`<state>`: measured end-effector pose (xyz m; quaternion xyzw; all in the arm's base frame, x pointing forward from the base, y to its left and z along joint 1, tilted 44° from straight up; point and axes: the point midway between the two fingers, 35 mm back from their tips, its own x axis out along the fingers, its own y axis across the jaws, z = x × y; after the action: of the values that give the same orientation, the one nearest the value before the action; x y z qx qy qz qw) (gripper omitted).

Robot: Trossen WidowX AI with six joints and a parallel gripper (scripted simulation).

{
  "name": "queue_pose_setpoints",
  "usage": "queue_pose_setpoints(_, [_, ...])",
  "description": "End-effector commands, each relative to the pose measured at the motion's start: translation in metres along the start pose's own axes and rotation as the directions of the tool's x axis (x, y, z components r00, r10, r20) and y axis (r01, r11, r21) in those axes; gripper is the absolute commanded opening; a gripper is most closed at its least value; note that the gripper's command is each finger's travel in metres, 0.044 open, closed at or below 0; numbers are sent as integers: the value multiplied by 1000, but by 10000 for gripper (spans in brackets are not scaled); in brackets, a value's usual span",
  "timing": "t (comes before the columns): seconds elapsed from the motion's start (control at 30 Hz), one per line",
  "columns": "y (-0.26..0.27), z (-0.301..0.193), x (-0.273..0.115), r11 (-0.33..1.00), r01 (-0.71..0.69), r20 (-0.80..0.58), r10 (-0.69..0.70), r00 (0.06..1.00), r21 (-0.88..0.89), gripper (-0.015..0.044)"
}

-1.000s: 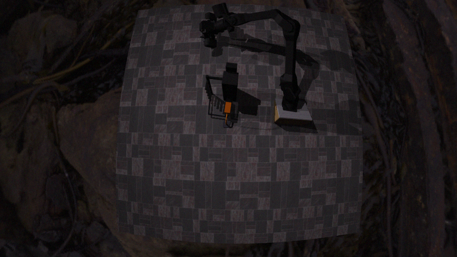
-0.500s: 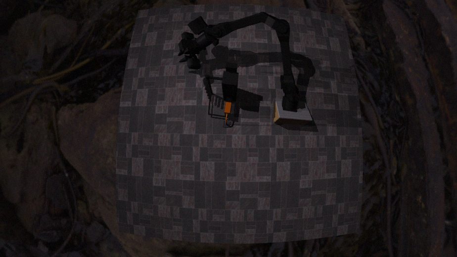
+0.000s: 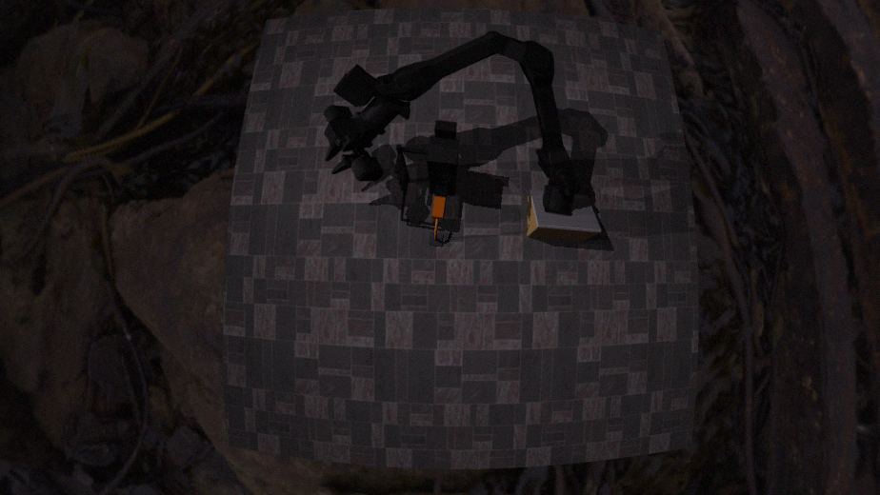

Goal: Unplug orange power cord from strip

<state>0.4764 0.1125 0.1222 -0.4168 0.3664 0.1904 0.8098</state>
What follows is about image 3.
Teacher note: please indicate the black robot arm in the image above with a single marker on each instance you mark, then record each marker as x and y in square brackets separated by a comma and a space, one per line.
[409, 82]

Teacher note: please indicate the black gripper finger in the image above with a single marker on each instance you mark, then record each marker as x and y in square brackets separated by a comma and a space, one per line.
[344, 164]
[332, 152]

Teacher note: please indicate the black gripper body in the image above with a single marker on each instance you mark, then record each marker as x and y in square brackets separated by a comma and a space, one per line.
[364, 167]

